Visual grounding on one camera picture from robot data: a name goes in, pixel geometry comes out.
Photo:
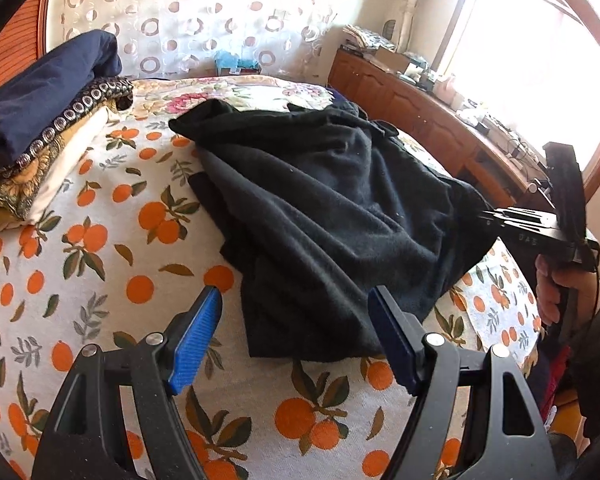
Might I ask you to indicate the floral blanket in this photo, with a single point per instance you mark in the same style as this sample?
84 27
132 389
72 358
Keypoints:
205 95

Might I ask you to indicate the cardboard box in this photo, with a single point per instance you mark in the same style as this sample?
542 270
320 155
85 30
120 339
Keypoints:
395 60

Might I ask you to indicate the window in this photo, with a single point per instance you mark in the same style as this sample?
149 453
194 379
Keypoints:
530 60

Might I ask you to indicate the blue toy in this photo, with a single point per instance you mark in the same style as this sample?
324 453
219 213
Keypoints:
230 62

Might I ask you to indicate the yellow floral folded cloth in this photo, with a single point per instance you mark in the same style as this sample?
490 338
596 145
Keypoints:
10 195

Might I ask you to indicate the wooden cabinet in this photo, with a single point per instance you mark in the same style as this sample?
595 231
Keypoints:
430 120

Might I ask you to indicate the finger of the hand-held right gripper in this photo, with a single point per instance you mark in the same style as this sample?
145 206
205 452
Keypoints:
490 217

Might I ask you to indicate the red cloth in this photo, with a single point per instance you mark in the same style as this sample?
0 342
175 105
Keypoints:
555 375

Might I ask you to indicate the navy folded cloth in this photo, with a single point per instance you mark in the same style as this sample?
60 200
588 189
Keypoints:
45 95

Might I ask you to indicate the orange fruit print bedsheet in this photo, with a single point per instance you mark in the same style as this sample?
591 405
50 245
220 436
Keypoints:
130 260

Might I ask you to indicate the navy blanket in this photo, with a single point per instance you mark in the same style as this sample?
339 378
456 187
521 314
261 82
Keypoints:
337 96

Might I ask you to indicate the black garment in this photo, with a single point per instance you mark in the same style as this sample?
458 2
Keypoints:
330 220

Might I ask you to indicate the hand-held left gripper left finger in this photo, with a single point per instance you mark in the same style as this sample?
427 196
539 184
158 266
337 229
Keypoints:
195 340

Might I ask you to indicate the person's right hand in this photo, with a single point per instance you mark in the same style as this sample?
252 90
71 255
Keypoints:
547 290

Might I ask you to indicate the cream folded cloth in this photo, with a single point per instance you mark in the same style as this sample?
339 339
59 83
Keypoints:
65 160

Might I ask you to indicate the stack of printed papers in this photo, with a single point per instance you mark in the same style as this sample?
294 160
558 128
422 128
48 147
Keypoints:
365 37

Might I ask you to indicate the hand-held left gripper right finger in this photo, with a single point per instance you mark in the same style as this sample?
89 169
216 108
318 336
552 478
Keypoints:
390 330

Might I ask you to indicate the wooden wardrobe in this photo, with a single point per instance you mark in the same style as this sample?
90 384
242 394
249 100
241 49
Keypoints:
25 45

